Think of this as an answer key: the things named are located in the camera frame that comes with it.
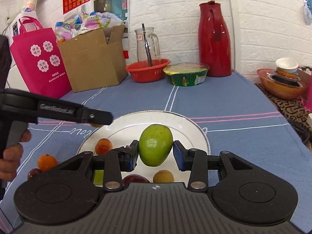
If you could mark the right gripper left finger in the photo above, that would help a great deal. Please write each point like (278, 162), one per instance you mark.
(116, 161)

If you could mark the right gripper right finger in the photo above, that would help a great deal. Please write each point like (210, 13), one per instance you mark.
(198, 163)

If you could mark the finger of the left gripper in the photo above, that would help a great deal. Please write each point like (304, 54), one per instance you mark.
(30, 107)

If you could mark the dark red plum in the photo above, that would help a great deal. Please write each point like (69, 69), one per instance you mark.
(34, 172)
(134, 178)

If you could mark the red orange small apple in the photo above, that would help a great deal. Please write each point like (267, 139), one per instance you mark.
(103, 146)

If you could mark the brown longan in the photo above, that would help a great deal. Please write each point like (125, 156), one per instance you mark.
(163, 176)

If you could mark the small orange mandarin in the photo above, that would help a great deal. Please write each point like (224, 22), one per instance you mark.
(96, 125)

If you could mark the person's left hand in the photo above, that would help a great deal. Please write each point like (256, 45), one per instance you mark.
(11, 159)

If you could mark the white porcelain plate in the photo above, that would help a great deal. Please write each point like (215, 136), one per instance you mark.
(129, 127)

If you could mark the pink tote bag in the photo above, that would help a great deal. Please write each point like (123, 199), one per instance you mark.
(38, 58)

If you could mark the blue checked tablecloth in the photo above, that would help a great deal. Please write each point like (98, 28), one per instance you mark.
(232, 112)

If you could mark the orange mandarin with stem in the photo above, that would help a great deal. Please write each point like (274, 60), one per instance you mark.
(46, 162)

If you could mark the brown cardboard box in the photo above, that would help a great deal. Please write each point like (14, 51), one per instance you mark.
(94, 61)

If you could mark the green instant noodle bowl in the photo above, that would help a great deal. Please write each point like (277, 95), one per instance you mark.
(186, 74)

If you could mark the red plastic basket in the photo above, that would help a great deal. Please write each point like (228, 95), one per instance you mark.
(142, 73)

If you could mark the glass pitcher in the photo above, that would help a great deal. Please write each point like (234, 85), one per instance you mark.
(153, 43)

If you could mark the floral cloth in box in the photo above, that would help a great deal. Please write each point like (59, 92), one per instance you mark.
(84, 22)

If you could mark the black straw in pitcher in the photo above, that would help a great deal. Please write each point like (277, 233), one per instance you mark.
(147, 47)

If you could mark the red thermos jug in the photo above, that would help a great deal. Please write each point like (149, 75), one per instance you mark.
(214, 40)

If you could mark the white paper cup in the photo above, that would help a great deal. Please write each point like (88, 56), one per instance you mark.
(287, 65)

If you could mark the blue wall fans decoration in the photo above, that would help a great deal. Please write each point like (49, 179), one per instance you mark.
(307, 11)

